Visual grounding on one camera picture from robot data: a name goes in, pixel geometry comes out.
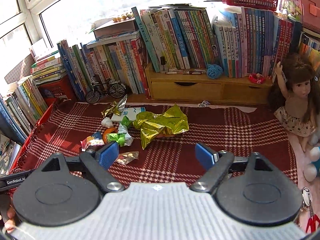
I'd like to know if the beige snack wrapper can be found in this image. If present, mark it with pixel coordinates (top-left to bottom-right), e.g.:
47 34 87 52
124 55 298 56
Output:
116 151 139 165

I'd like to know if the colourful fruit snack packet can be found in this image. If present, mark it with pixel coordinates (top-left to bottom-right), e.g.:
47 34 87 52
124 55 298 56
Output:
80 132 105 152

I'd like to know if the green white wrapper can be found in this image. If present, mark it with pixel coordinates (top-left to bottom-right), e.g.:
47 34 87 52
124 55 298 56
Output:
106 116 133 147

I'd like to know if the white tissue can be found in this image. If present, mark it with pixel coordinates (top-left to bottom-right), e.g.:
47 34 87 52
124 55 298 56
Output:
101 117 114 128

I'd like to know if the gold candy wrapper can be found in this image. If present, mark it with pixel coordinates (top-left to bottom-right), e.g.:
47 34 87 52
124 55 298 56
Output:
101 95 127 118

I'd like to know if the large gold foil wrapper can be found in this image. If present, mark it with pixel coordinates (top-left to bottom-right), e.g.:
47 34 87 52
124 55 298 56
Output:
133 104 189 149

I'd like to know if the stack of flat books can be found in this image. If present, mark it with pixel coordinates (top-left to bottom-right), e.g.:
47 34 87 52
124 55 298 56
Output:
30 51 66 86

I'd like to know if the red white plaid blanket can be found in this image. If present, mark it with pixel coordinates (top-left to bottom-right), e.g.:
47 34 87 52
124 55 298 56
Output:
13 101 298 185

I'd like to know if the white blue paper bag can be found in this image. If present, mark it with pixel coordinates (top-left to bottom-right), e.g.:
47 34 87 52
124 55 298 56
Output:
111 107 145 122

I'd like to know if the miniature black bicycle model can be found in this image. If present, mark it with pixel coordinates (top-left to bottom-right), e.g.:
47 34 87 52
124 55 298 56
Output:
85 79 126 104

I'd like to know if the wooden desk organizer with drawers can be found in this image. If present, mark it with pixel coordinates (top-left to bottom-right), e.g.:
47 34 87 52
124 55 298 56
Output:
145 64 272 106

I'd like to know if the red pen on organizer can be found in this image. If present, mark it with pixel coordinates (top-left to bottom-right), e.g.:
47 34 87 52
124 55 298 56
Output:
165 69 207 75

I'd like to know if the blue yarn ball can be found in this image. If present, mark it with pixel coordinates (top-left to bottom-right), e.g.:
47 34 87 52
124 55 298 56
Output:
207 64 223 79

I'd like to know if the brown-haired doll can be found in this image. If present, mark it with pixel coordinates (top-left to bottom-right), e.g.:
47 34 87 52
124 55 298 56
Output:
268 53 319 151

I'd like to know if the large red book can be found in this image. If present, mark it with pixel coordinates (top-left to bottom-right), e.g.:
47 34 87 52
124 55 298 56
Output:
130 37 151 99

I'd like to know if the red hair tie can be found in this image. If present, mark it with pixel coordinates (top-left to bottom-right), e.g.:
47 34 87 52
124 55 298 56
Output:
248 73 267 85

